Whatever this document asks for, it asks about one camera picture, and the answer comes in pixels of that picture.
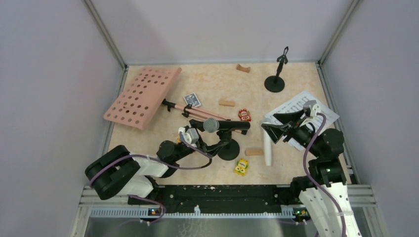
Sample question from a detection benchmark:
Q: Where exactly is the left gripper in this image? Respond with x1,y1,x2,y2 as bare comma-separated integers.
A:
173,119,228,161

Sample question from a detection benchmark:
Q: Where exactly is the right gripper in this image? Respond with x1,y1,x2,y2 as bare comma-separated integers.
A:
261,108,322,157

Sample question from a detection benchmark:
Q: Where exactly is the black microphone silver grille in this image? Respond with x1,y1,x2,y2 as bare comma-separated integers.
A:
203,118,251,133

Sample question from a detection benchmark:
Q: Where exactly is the white microphone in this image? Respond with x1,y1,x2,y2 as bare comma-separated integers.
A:
262,129,272,166

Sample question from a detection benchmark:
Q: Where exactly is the sheet music page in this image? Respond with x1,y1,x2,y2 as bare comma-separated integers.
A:
264,90,340,152

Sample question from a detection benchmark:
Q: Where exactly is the pink music stand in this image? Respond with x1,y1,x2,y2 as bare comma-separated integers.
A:
103,66,229,130

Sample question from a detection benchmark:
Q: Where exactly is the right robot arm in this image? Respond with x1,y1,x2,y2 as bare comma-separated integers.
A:
261,109,362,237

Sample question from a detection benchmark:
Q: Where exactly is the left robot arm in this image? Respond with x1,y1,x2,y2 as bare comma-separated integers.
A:
84,118,233,204

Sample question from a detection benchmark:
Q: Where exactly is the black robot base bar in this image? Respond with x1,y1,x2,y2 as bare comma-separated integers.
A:
154,185,302,217

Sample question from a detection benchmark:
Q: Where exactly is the red owl toy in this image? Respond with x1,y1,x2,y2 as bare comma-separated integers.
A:
238,109,251,121

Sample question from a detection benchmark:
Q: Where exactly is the wooden block centre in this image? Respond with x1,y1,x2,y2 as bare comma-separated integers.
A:
218,99,235,107

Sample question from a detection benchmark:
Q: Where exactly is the blue playing card deck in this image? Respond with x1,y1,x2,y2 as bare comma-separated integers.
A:
183,93,202,107

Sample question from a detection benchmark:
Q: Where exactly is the wooden block near owl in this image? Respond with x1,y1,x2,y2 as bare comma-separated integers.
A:
245,149,264,156

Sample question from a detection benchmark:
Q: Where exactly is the yellow owl toy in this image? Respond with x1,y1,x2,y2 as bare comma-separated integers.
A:
234,159,249,176

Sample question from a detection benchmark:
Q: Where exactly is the wooden block behind microphone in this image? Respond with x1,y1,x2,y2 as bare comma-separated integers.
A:
236,64,251,73

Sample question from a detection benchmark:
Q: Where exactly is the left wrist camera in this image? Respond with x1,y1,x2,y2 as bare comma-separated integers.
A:
178,127,199,147

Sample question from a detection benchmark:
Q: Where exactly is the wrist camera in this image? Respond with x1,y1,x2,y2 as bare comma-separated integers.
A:
178,127,199,147
303,100,321,118

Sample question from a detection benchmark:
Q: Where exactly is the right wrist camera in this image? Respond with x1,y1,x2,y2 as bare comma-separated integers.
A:
303,100,321,118

